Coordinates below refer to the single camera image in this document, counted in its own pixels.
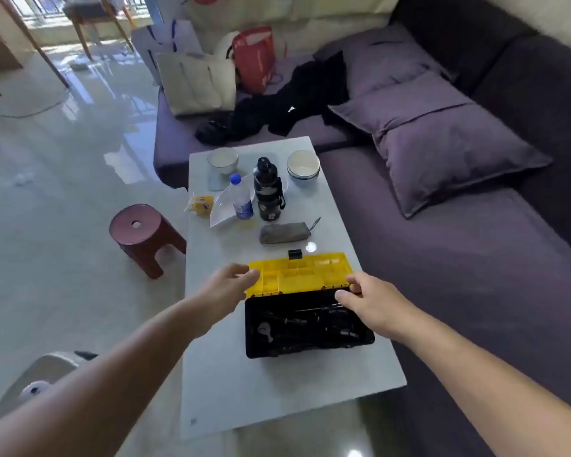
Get person's left hand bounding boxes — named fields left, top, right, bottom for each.
left=190, top=263, right=261, bottom=339

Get purple pillow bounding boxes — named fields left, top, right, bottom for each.
left=313, top=23, right=458, bottom=98
left=328, top=71, right=476, bottom=135
left=373, top=103, right=553, bottom=219

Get clear bottle with blue cap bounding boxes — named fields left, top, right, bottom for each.
left=229, top=173, right=255, bottom=221

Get person's right forearm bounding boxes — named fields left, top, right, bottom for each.
left=391, top=310, right=571, bottom=457

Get cream tote bag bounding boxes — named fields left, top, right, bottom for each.
left=156, top=51, right=239, bottom=117

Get wooden chair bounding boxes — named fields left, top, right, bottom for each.
left=62, top=0, right=137, bottom=61

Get purple sofa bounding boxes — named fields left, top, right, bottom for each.
left=153, top=0, right=571, bottom=457

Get dark red plastic stool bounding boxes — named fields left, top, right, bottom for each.
left=109, top=204, right=187, bottom=280

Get black clothing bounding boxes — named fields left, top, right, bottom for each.
left=195, top=50, right=351, bottom=147

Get white bowl with blue rim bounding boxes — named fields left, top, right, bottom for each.
left=287, top=150, right=321, bottom=187

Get wooden table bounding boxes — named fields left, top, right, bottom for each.
left=0, top=0, right=72, bottom=98

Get person's right hand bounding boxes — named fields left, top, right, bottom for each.
left=334, top=272, right=417, bottom=343

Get white bag with blue handles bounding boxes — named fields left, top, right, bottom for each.
left=131, top=20, right=203, bottom=86

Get black toolbox with yellow lid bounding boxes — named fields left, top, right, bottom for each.
left=244, top=249, right=376, bottom=360

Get cream cloth with red print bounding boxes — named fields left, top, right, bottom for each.
left=186, top=0, right=403, bottom=56

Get grey fabric pouch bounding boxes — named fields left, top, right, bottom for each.
left=259, top=222, right=312, bottom=244

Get grey plastic stool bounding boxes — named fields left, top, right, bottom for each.
left=0, top=351, right=99, bottom=429

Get red shopping bag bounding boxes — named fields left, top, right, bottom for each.
left=231, top=27, right=278, bottom=95

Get person's left forearm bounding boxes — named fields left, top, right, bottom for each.
left=0, top=298, right=211, bottom=457

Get white round helmet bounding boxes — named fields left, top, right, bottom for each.
left=213, top=30, right=241, bottom=58

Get yellow snack packet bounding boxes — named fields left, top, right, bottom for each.
left=186, top=193, right=215, bottom=216

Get black patterned water bottle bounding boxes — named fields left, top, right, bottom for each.
left=253, top=157, right=286, bottom=222

